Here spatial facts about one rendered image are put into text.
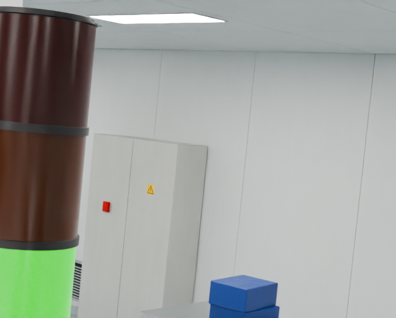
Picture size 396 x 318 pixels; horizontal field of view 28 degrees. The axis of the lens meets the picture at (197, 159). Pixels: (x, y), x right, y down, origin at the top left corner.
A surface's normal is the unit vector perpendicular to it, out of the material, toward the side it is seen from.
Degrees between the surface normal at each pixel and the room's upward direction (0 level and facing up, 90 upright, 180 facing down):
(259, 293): 90
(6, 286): 90
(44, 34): 90
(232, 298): 90
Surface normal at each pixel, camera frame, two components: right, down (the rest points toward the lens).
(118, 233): -0.69, -0.03
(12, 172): -0.05, 0.05
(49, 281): 0.67, 0.11
